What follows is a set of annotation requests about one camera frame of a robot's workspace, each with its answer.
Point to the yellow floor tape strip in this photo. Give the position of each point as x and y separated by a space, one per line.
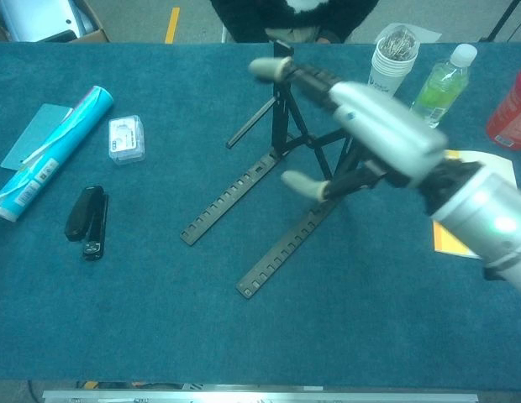
172 25

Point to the black tripod leg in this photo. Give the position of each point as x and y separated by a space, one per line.
502 21

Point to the aluminium profile rail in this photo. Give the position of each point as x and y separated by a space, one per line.
260 396

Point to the person in black sweater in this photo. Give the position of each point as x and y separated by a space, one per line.
252 17

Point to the small clear plastic box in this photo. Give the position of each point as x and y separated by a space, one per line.
126 138

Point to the blue cling film roll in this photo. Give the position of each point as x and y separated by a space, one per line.
63 142

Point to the yellow white Lexicon book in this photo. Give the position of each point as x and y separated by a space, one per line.
447 243

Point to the black folding laptop stand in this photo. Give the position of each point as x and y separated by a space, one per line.
282 121

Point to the small yellow object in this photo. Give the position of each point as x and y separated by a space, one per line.
89 384

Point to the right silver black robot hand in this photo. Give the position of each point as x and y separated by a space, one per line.
386 126

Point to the white cup of paper clips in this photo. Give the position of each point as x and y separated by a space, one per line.
391 63

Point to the red drink can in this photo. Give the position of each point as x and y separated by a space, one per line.
512 113

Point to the clear bottle green label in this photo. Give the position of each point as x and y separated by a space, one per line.
439 92

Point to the blue felt table cover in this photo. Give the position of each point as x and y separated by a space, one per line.
159 327

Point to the black stapler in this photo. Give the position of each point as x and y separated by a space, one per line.
82 214

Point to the cardboard box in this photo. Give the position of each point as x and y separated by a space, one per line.
92 35

